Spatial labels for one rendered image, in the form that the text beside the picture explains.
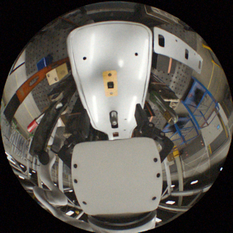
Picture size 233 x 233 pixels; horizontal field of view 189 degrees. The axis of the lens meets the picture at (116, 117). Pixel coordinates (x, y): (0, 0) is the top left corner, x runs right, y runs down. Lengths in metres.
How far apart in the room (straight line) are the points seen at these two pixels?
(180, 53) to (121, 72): 0.22
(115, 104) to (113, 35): 0.23
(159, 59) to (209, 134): 7.98
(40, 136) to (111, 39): 0.26
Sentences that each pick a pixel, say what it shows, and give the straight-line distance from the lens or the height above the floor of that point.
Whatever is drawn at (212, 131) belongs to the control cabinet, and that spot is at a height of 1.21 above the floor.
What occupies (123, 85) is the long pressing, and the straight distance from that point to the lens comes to 0.24.
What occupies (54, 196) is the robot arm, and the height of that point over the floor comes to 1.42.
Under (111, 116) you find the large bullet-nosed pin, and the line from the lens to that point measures 0.28.
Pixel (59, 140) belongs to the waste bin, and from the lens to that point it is 3.47.
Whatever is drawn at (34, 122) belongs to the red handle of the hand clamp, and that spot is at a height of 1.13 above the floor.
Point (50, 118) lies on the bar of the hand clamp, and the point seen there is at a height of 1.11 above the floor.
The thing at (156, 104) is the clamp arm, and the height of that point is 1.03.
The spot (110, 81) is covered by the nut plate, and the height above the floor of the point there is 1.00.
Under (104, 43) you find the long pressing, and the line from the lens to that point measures 0.21.
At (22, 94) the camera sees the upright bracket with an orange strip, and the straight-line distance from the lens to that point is 0.17.
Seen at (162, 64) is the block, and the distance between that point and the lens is 0.29.
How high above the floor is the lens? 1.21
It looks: 41 degrees down
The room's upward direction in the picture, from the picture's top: 174 degrees clockwise
